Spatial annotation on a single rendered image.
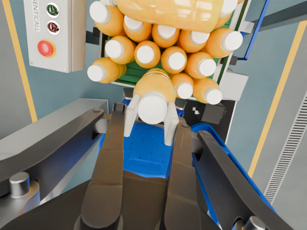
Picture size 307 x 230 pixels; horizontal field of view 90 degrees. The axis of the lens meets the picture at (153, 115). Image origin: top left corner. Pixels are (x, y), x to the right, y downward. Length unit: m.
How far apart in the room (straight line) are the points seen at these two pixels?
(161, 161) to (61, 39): 0.39
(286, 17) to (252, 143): 1.53
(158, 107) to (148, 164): 0.24
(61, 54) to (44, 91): 1.46
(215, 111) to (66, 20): 0.49
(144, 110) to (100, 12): 0.27
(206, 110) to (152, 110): 0.38
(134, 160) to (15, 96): 1.85
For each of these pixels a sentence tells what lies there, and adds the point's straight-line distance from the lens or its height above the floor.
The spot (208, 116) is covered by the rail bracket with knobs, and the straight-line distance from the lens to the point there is 0.57.
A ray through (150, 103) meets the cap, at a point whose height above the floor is 1.32.
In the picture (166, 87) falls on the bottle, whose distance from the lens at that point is 0.23.
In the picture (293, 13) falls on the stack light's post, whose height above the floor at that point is 0.97.
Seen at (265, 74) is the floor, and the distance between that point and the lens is 1.80.
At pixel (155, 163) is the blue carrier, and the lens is 0.42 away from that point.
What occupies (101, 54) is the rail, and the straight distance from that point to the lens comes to 0.56.
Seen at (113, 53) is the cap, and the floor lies 1.12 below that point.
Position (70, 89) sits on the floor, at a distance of 1.77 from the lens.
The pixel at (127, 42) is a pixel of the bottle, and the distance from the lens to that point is 0.44.
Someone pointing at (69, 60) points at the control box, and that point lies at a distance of 0.47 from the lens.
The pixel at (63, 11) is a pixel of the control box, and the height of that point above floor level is 1.10.
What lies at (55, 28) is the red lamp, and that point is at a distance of 0.47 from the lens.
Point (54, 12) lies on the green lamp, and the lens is 0.47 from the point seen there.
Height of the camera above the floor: 1.50
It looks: 69 degrees down
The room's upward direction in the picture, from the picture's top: 175 degrees counter-clockwise
